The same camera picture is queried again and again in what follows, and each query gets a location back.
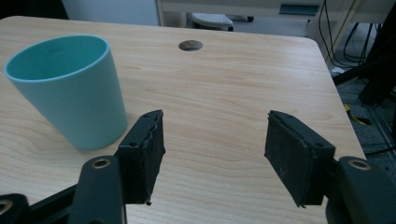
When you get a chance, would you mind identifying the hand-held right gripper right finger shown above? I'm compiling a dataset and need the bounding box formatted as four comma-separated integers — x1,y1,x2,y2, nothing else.
263,109,336,208

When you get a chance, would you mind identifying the teal plastic cup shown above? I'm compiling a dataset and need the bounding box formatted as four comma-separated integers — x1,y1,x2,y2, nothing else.
3,34,129,152

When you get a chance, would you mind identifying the beige desk with drawer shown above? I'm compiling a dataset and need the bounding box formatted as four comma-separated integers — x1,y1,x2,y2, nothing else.
156,0,396,60

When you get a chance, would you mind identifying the white cabinet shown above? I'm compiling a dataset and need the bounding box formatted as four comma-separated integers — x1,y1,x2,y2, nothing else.
61,0,162,27

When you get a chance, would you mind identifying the grey-blue drawer handle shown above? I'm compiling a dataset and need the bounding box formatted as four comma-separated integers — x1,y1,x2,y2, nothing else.
278,2,322,16

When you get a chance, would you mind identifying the black metal stand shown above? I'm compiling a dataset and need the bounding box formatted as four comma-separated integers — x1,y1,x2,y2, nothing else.
332,0,396,106

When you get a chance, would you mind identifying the grey chair base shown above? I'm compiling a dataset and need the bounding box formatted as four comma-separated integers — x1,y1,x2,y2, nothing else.
190,12,234,33

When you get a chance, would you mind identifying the yellow tool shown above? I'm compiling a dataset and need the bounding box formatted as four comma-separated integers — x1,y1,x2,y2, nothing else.
343,104,372,126

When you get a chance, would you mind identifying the black cable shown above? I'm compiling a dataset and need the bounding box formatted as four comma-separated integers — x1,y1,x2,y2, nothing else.
343,21,375,63
318,0,347,70

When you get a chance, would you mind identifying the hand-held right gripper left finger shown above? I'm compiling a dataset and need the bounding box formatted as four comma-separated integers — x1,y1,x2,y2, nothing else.
115,109,166,206

